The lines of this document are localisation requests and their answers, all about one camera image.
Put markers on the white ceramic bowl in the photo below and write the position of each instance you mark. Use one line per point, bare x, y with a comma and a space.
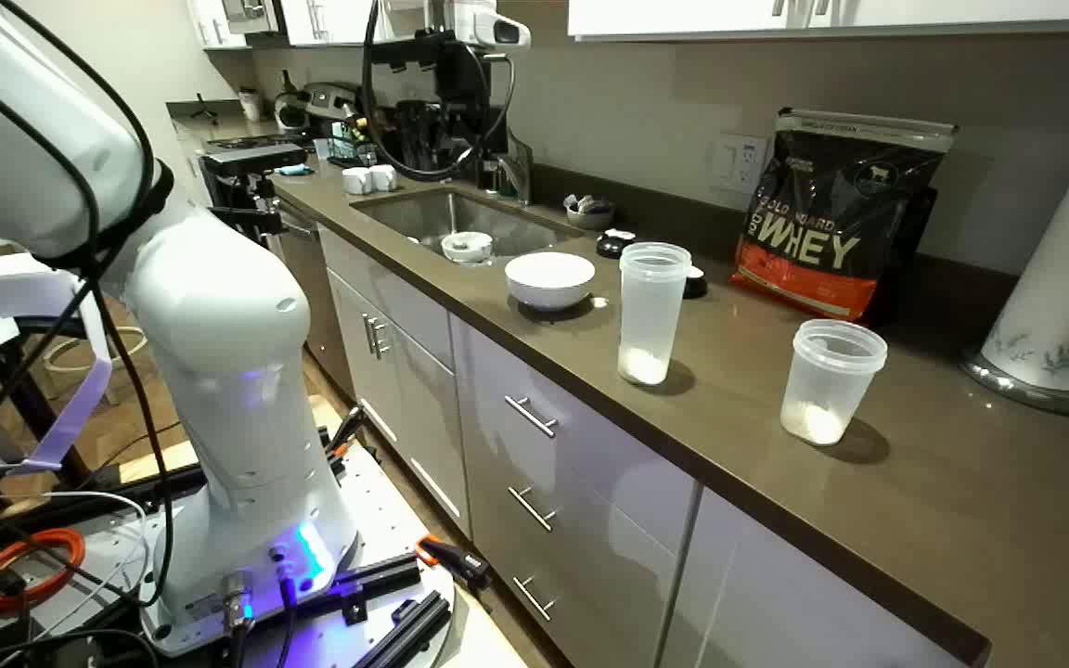
550, 279

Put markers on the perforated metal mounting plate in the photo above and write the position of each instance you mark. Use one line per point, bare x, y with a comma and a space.
380, 503

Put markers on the small white scoop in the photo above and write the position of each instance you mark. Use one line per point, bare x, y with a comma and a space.
598, 304

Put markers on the white upper cabinet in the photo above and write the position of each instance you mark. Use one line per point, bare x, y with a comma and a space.
832, 14
313, 17

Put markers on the small black shaker lid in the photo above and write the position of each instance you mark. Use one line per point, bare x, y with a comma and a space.
697, 284

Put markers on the white round cup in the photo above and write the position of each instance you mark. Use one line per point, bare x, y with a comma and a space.
464, 247

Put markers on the dark countertop appliance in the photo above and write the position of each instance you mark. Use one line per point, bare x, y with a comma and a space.
331, 114

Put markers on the black coffee machine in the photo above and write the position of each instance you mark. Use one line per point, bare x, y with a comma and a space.
242, 174

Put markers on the black orange clamp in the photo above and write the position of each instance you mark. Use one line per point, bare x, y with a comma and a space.
450, 557

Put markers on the white plastic frame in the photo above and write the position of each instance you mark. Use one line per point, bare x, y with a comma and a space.
78, 396

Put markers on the white paper towel roll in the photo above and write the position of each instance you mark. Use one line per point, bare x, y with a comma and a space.
1066, 284

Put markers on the white wall outlet plate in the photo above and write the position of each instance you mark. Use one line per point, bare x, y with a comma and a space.
740, 160

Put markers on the short clear plastic container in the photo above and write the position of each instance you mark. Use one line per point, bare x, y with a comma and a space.
832, 385

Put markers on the white lower drawer cabinet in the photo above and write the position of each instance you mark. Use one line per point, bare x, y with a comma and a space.
584, 494

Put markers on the tall clear shaker bottle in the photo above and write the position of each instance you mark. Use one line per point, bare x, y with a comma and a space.
650, 321

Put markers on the small white cup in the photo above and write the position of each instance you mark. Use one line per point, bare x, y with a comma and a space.
383, 176
354, 179

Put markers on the black white object left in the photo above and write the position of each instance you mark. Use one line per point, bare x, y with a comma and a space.
587, 211

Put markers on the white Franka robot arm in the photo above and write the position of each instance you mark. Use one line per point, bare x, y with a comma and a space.
214, 311

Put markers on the stainless steel sink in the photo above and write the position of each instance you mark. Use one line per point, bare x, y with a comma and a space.
435, 218

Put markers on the black whey protein bag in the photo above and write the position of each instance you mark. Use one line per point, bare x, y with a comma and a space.
832, 211

